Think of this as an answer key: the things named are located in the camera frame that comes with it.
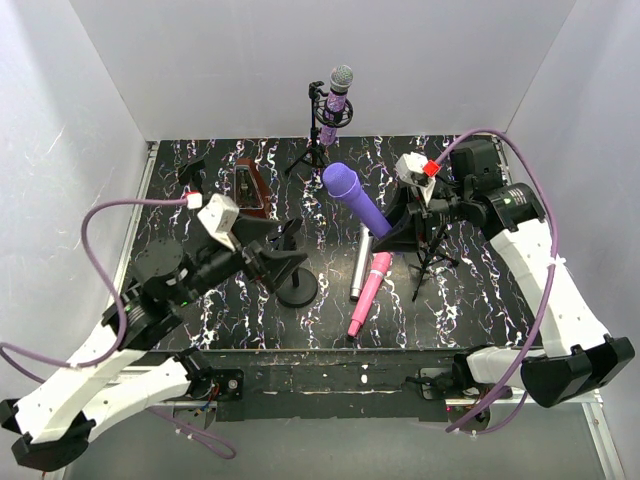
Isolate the black round-base stand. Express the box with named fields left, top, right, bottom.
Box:
left=177, top=158, right=206, bottom=194
left=270, top=218, right=318, bottom=308

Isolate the silver microphone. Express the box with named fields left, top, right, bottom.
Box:
left=349, top=223, right=373, bottom=302

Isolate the purple plastic microphone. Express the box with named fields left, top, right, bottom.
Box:
left=322, top=162, right=391, bottom=239

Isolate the purple glitter microphone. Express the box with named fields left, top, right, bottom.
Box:
left=320, top=65, right=354, bottom=147

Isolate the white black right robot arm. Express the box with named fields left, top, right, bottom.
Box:
left=374, top=139, right=635, bottom=408

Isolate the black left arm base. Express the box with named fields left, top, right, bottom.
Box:
left=191, top=362, right=245, bottom=402

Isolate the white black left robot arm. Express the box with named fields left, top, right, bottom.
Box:
left=1, top=215, right=308, bottom=472

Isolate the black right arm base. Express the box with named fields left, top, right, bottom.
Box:
left=403, top=352, right=483, bottom=400

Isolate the small black tripod stand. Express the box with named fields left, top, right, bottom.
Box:
left=409, top=224, right=459, bottom=302

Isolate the tall black tripod stand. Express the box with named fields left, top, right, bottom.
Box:
left=284, top=81, right=354, bottom=177

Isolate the brown wooden metronome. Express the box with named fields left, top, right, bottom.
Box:
left=233, top=158, right=271, bottom=219

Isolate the pink microphone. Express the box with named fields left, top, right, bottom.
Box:
left=347, top=252, right=392, bottom=340

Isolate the aluminium table rail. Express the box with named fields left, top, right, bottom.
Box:
left=42, top=139, right=221, bottom=480

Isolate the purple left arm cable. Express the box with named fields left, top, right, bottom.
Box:
left=0, top=192, right=236, bottom=460

